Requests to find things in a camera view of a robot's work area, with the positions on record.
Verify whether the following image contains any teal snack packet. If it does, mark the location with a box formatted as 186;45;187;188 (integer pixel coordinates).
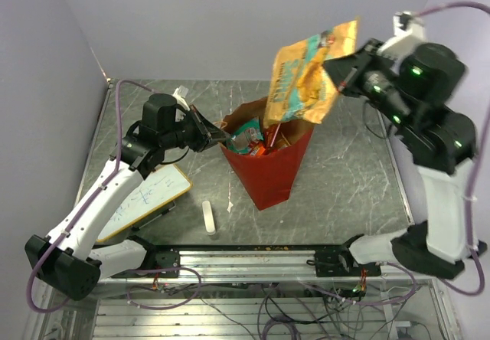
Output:
227;117;263;155

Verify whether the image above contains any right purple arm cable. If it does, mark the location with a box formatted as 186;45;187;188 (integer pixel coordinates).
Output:
305;1;490;306

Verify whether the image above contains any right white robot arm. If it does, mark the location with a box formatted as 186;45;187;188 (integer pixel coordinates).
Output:
322;40;487;280

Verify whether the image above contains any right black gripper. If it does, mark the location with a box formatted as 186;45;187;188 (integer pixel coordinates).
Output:
324;37;418;130

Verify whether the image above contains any orange snack packet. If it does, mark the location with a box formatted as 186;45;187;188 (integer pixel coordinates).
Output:
247;141;268;157

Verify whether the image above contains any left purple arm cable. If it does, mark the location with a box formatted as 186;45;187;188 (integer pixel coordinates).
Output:
25;79;204;314

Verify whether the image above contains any red paper bag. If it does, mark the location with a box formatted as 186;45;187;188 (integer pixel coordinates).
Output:
221;119;314;211

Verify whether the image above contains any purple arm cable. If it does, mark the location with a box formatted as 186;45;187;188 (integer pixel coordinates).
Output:
305;1;490;306
25;79;204;314

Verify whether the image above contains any white marker eraser stick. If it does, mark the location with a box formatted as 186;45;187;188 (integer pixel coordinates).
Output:
201;201;217;235

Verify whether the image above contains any red Doritos nacho bag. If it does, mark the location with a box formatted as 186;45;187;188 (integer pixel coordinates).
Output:
264;123;281;154

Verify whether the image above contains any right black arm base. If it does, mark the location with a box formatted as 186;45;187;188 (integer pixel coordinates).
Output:
307;249;381;277

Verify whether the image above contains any gold teal chips bag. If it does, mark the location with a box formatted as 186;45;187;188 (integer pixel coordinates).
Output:
263;18;359;127

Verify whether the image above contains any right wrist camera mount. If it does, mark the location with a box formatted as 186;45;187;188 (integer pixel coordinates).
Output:
377;11;426;60

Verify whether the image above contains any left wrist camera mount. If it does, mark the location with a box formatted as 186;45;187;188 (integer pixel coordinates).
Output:
172;85;190;122

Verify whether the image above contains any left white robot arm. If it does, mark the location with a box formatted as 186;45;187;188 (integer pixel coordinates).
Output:
24;93;230;300

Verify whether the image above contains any small whiteboard orange frame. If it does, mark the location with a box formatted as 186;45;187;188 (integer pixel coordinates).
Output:
96;165;192;243

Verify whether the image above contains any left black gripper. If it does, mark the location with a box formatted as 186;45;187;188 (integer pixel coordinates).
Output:
161;105;231;153

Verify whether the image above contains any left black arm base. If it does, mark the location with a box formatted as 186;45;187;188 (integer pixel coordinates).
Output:
113;250;181;278

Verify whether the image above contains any aluminium extrusion frame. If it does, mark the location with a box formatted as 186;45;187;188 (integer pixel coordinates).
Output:
28;246;462;339

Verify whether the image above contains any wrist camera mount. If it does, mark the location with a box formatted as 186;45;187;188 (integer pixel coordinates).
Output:
377;11;426;60
172;85;190;122

